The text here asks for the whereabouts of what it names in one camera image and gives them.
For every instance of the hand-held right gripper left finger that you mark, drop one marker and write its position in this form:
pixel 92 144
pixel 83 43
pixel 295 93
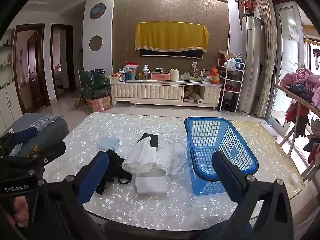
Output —
pixel 93 177

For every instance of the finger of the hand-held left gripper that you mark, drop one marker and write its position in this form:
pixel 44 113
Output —
pixel 25 133
pixel 51 150

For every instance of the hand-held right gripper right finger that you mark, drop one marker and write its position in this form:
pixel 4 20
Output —
pixel 226 177

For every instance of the blue plastic basket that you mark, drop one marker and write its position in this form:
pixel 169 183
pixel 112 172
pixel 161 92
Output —
pixel 189 150

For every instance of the white garment with black band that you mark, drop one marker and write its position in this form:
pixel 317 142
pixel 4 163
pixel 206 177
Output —
pixel 141 157

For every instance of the white lace garment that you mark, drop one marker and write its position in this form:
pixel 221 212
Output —
pixel 172 157

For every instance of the white cloth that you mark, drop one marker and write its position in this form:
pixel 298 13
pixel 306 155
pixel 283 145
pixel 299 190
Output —
pixel 151 185

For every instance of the person's left hand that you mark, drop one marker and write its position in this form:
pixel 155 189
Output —
pixel 19 210

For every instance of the light blue patterned cloth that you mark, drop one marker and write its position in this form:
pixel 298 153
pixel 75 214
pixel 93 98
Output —
pixel 43 122

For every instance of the white side cabinet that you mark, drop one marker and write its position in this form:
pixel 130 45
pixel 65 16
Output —
pixel 11 102

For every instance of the cardboard box with red print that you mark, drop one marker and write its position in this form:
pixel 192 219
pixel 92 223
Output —
pixel 98 103

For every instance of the dark green plastic bag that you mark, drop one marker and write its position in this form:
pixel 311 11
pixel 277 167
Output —
pixel 93 85

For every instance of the white paper roll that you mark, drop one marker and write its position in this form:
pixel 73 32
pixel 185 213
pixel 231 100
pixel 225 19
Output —
pixel 199 100

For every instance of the orange packet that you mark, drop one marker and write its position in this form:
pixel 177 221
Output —
pixel 215 76

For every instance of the cream tufted tv cabinet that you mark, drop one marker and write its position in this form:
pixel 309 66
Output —
pixel 150 92

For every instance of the wooden clothes drying rack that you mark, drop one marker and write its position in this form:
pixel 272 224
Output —
pixel 295 97

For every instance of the white standing air conditioner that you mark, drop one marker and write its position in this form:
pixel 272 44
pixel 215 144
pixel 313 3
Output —
pixel 250 67

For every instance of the white plastic bag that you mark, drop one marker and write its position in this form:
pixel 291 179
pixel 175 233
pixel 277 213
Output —
pixel 230 64

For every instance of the red white snack bag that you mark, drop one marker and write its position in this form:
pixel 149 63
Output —
pixel 132 68

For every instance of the pink storage box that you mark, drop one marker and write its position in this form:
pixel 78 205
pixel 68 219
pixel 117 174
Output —
pixel 160 77

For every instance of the pink clothes pile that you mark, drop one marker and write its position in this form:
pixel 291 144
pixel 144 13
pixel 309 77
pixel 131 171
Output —
pixel 306 77

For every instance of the beige patterned curtain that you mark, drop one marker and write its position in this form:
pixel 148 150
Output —
pixel 268 55

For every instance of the black television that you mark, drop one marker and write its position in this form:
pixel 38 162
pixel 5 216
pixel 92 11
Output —
pixel 170 54

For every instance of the yellow cover cloth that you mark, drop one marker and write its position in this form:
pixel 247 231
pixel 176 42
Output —
pixel 172 35

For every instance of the vase with red berries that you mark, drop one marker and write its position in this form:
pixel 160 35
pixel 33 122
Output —
pixel 248 6

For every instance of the dark wooden door frame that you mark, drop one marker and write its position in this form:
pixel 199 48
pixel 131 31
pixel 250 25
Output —
pixel 73 62
pixel 47 67

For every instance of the round brown wall plate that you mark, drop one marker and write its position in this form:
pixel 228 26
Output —
pixel 96 43

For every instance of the round blue wall plate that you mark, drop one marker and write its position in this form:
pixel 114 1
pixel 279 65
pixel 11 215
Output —
pixel 97 11

